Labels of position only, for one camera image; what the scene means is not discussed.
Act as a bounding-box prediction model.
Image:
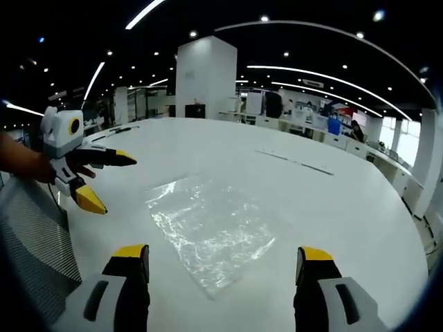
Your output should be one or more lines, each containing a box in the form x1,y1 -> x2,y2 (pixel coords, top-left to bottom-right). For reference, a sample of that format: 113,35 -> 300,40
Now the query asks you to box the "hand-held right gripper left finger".
51,243 -> 151,332

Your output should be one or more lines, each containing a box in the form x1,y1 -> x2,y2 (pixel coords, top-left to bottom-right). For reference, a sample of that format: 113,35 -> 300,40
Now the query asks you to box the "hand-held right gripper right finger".
293,246 -> 388,332

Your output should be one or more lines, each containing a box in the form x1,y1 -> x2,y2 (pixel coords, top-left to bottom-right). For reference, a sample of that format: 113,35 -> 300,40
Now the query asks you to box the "clear plastic food packaging bag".
143,171 -> 278,301

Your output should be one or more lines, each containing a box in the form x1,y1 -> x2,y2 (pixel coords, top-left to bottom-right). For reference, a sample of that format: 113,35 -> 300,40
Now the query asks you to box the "grey mesh office chair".
0,175 -> 83,326

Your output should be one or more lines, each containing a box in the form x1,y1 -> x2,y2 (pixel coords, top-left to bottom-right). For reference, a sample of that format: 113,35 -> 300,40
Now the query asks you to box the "black cabinet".
184,104 -> 207,119

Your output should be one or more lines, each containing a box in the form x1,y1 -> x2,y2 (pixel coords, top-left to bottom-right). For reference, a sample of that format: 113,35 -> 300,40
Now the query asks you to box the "white square pillar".
174,35 -> 239,120

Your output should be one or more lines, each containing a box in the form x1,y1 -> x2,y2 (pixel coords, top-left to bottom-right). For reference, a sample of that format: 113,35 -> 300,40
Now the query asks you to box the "long white workbench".
219,109 -> 425,208

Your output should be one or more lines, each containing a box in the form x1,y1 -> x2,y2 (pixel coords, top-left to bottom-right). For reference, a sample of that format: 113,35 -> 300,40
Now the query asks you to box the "white board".
245,92 -> 266,115

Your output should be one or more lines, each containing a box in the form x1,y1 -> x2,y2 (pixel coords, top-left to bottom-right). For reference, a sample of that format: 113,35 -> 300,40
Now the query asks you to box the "blue box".
327,116 -> 342,136

